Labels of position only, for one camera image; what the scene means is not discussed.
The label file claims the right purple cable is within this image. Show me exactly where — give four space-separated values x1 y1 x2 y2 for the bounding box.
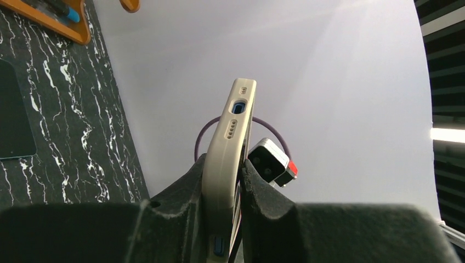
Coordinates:
194 116 292 162

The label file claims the black blue small device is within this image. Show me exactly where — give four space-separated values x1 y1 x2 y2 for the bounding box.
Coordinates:
45 0 81 23

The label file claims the orange wooden shelf rack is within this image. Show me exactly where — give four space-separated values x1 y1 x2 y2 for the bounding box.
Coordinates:
0 0 141 45

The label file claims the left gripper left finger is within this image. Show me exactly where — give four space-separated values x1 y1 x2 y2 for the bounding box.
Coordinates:
1 157 206 262

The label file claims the dark phone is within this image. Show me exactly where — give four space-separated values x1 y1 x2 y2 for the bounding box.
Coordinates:
1 60 37 159

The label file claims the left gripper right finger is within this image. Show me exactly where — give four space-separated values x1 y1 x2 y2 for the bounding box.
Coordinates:
241 161 460 262

